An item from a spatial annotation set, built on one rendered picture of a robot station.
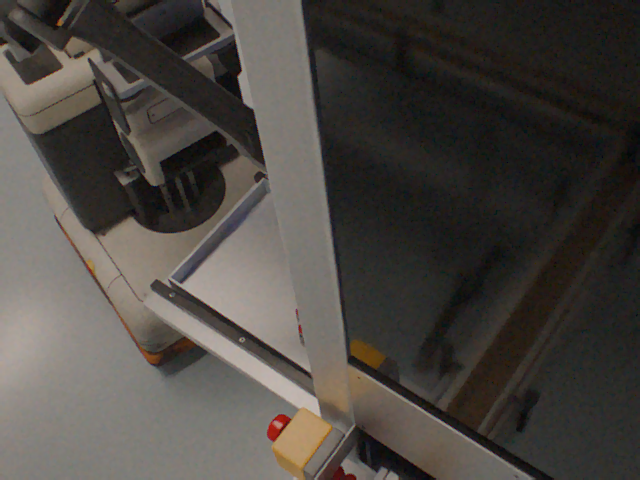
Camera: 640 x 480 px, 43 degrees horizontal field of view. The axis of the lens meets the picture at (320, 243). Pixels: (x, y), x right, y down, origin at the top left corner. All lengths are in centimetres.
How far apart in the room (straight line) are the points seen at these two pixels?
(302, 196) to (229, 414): 161
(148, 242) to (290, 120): 165
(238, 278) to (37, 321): 126
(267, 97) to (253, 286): 80
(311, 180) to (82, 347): 186
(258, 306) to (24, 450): 118
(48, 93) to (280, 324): 87
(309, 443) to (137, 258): 123
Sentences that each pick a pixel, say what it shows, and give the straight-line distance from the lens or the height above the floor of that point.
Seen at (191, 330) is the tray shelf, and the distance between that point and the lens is 138.
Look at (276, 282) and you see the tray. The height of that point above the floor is 88.
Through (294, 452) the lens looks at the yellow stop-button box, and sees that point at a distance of 110.
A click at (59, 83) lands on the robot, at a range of 196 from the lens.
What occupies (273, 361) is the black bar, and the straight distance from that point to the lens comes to 130.
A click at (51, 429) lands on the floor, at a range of 240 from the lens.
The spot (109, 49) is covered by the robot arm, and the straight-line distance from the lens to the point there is 103.
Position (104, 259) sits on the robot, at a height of 28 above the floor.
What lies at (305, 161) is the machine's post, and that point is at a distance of 66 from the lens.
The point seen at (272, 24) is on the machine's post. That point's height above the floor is 169.
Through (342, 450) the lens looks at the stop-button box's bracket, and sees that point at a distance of 112.
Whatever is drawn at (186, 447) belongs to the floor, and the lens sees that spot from 226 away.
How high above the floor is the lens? 206
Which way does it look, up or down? 55 degrees down
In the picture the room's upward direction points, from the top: 9 degrees counter-clockwise
